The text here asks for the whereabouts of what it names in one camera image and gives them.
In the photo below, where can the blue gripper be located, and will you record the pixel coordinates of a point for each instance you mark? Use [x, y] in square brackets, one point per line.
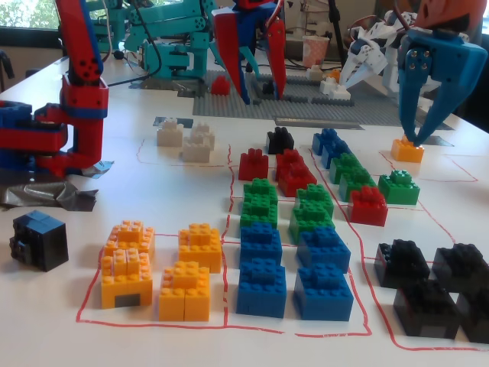
[445, 51]

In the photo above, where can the red and blue gripper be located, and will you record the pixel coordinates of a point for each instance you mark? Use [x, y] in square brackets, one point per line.
[234, 36]

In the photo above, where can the small orange lego block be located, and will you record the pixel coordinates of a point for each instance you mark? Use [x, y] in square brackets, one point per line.
[405, 153]

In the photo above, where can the small black lego block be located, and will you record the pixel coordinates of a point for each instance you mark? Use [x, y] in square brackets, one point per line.
[268, 89]
[280, 141]

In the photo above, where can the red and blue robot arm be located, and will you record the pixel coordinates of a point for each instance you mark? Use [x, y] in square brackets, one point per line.
[88, 122]

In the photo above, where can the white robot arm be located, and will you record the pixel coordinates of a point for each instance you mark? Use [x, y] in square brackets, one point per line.
[393, 57]

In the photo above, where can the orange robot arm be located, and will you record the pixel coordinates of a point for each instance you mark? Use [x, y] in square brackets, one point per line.
[439, 15]

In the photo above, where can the tiny orange lego block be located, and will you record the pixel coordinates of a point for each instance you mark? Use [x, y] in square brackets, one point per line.
[334, 75]

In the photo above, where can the small white lego block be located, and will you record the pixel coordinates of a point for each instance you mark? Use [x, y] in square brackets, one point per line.
[328, 86]
[341, 92]

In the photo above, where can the small cream lego block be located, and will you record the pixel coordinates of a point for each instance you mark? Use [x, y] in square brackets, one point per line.
[315, 73]

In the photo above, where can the small red lego block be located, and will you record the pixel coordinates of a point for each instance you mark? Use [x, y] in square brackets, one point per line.
[220, 86]

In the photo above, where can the grey tape marker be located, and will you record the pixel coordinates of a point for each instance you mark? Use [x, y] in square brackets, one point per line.
[439, 141]
[186, 123]

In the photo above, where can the blue lego block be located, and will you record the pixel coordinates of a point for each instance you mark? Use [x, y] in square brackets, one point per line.
[324, 250]
[324, 139]
[261, 244]
[261, 294]
[322, 298]
[336, 153]

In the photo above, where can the green lego block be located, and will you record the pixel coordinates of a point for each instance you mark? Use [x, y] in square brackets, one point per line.
[344, 166]
[315, 195]
[259, 214]
[309, 223]
[355, 183]
[261, 189]
[399, 189]

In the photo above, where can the orange lego block grey window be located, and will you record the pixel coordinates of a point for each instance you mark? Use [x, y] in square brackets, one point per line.
[126, 283]

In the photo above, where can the dark grey lego strip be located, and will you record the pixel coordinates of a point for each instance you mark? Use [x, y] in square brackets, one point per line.
[298, 100]
[332, 101]

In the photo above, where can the grey lego baseplate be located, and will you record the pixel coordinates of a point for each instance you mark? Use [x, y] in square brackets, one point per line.
[374, 107]

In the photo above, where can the dotted paper cup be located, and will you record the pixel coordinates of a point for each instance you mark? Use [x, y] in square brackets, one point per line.
[315, 51]

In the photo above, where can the black tripod stand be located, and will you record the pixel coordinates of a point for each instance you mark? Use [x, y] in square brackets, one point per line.
[335, 23]

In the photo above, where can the grey tape sheet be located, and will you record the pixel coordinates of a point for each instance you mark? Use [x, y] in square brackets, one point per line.
[183, 89]

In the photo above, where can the small black ball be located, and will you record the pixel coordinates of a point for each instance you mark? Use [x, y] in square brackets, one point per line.
[119, 55]

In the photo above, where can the small silver tape piece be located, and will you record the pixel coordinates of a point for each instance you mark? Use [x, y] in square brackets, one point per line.
[99, 168]

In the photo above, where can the black chair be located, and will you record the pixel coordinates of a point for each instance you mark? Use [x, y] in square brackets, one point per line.
[5, 61]

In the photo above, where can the large black lego cube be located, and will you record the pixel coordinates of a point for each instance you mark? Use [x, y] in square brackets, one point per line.
[42, 244]

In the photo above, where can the crumpled silver duct tape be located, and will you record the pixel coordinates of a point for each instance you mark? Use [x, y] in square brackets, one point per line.
[46, 197]

